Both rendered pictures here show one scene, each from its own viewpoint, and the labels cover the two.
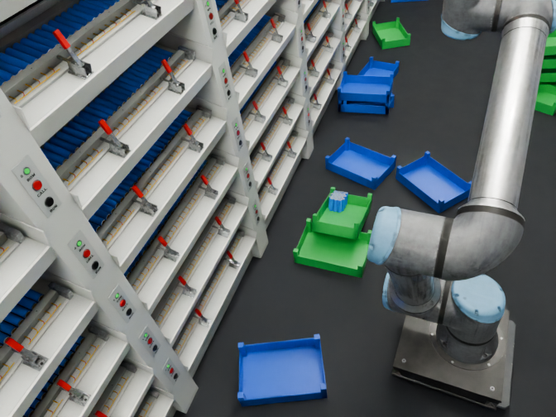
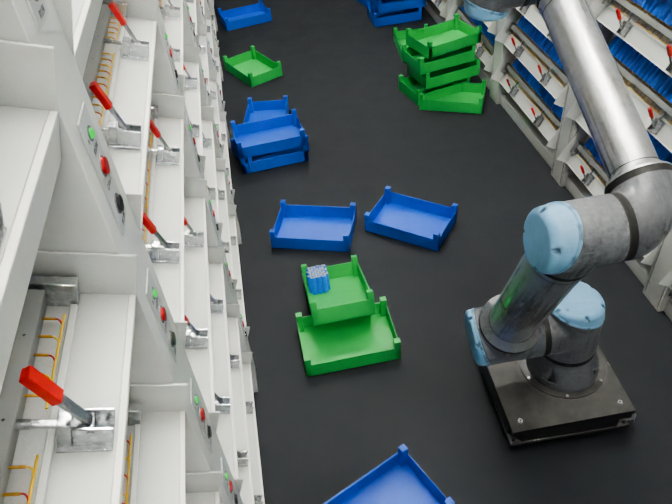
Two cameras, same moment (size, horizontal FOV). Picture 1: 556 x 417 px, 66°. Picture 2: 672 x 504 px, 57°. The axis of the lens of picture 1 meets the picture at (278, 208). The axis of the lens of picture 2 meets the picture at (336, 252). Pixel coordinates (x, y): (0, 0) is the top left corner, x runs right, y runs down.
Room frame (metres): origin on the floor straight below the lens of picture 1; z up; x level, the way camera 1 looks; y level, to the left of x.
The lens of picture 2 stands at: (0.11, 0.53, 1.57)
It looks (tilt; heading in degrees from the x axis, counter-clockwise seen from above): 42 degrees down; 325
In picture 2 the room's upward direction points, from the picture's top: 6 degrees counter-clockwise
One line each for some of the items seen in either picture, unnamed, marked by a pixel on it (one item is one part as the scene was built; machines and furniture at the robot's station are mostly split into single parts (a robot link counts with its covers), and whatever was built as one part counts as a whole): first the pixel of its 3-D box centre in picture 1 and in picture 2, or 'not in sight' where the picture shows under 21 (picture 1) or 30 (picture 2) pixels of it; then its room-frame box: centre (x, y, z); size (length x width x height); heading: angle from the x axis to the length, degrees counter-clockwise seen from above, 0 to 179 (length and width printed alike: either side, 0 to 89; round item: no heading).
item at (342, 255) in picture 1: (333, 246); (347, 335); (1.16, -0.21, 0.04); 0.30 x 0.20 x 0.08; 62
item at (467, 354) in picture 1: (468, 329); (564, 352); (0.62, -0.54, 0.18); 0.19 x 0.19 x 0.10
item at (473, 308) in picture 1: (472, 306); (567, 320); (0.63, -0.53, 0.32); 0.17 x 0.15 x 0.18; 59
